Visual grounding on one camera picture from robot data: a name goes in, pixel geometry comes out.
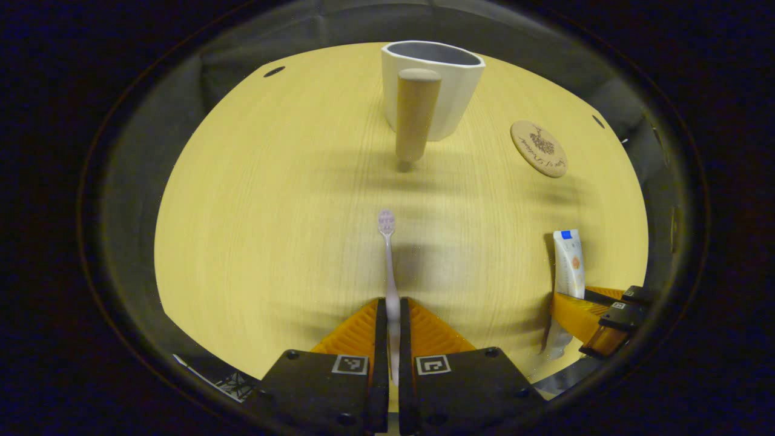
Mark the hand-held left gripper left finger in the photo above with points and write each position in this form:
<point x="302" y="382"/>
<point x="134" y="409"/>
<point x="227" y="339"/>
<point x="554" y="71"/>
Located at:
<point x="380" y="363"/>

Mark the white toothpaste tube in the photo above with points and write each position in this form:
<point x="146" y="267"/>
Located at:
<point x="569" y="260"/>

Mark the round cork coaster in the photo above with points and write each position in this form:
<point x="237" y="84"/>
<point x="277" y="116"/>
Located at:
<point x="539" y="148"/>

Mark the round black desk grommet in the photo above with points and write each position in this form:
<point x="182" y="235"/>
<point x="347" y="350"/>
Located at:
<point x="598" y="122"/>
<point x="274" y="71"/>

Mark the pale pink toothbrush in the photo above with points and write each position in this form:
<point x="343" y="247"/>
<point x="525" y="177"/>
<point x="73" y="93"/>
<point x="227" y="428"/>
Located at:
<point x="388" y="254"/>

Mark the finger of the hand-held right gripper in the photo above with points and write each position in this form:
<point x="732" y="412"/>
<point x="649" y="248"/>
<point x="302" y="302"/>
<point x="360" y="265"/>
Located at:
<point x="581" y="315"/>
<point x="636" y="294"/>

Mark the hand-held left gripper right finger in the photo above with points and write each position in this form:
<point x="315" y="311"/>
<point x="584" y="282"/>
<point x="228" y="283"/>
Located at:
<point x="405" y="363"/>

